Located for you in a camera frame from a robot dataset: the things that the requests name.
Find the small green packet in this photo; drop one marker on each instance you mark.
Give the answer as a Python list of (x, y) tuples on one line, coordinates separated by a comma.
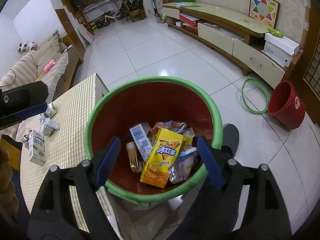
[(275, 32)]

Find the white green milk carton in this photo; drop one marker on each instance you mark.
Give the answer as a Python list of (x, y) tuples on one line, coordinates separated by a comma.
[(37, 150)]

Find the person's leg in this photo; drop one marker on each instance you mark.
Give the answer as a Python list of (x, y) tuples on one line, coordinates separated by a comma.
[(200, 205)]

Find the blue silver wrapper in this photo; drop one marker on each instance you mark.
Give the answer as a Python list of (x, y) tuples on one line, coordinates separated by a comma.
[(185, 165)]

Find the brown biscuit packet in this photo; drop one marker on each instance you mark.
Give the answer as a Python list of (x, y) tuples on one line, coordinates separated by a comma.
[(132, 157)]

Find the black and white plush toy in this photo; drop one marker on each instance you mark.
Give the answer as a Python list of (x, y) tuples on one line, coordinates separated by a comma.
[(26, 47)]

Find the brown fuzzy cloth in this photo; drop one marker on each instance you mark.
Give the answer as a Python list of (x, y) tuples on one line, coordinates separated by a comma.
[(7, 180)]

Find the white balance bike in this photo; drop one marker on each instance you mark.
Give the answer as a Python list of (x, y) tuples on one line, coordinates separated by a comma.
[(110, 18)]

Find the beige striped sofa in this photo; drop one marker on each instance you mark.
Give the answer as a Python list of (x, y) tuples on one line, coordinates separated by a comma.
[(25, 65)]

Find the green hoop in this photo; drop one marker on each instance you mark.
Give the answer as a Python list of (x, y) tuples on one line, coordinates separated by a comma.
[(246, 106)]

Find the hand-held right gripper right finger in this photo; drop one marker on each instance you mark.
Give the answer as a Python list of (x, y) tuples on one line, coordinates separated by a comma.
[(210, 161)]

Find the white and blue box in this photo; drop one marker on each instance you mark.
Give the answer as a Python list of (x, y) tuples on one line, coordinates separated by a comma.
[(138, 135)]

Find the red flat box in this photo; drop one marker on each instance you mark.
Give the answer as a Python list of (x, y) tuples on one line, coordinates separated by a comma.
[(188, 20)]

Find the crumpled silver carton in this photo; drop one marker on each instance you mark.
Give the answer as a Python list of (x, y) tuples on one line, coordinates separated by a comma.
[(48, 126)]

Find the wooden chair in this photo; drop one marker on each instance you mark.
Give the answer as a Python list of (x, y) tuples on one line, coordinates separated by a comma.
[(133, 7)]

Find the green flat packet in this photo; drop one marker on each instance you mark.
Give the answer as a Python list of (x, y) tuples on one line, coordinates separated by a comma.
[(187, 4)]

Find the floral print paper cup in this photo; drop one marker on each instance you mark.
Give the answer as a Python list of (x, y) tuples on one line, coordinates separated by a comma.
[(50, 111)]

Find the red plastic bucket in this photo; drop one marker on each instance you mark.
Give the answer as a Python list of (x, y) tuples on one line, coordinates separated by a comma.
[(285, 105)]

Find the pink toy stick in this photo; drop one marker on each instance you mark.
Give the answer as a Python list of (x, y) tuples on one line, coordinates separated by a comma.
[(48, 66)]

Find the person's grey shoe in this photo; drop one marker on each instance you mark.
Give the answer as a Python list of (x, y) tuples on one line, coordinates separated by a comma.
[(230, 135)]

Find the star pattern game board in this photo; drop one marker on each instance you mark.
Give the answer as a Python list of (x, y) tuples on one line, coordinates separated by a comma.
[(262, 8)]

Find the pink foam mats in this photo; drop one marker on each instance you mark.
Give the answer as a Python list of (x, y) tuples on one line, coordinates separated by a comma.
[(86, 33)]

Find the yellow drink carton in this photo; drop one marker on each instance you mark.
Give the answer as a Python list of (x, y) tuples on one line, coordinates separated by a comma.
[(160, 160)]

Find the red bin with green rim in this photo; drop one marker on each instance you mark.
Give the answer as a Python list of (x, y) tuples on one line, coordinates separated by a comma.
[(150, 97)]

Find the beige cushion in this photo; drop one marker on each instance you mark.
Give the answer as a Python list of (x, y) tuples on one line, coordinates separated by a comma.
[(48, 52)]

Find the wooden tv cabinet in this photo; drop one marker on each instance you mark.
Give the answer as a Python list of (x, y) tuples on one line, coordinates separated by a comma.
[(225, 20)]

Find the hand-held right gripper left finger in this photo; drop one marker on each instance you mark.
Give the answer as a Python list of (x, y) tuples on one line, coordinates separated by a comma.
[(107, 163)]

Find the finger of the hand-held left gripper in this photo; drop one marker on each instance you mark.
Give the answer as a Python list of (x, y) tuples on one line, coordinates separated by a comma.
[(30, 92)]

